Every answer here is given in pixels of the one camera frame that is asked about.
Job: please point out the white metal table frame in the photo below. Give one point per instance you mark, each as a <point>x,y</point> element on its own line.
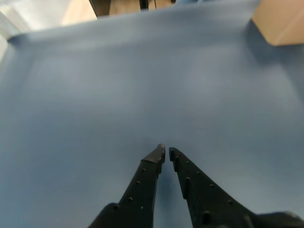
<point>7,26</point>

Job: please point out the black camera stand pole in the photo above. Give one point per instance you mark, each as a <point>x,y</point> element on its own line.
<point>143,4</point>

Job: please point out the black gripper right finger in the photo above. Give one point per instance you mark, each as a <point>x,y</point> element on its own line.
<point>204,202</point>

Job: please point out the beige open box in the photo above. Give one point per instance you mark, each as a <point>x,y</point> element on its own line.
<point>280,21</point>

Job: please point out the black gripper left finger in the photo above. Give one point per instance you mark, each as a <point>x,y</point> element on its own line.
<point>137,190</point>

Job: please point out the dark blue table mat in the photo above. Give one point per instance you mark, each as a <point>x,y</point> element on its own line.
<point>142,83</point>

